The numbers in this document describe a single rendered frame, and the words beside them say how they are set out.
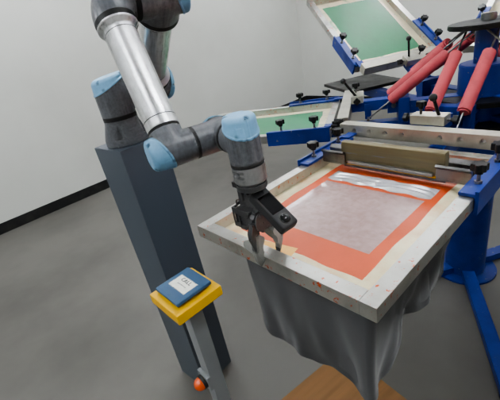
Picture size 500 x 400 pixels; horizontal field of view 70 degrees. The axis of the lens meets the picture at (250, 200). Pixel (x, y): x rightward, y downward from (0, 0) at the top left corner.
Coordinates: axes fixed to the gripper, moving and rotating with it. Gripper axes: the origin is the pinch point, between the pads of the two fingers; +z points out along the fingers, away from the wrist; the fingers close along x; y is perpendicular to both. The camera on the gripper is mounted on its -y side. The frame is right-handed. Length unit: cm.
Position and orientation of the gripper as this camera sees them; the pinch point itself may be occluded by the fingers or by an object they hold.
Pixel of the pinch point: (271, 255)
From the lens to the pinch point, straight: 89.8
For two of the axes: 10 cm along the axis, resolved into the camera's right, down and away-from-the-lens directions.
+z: 1.8, 8.8, 4.4
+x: -7.2, 4.3, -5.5
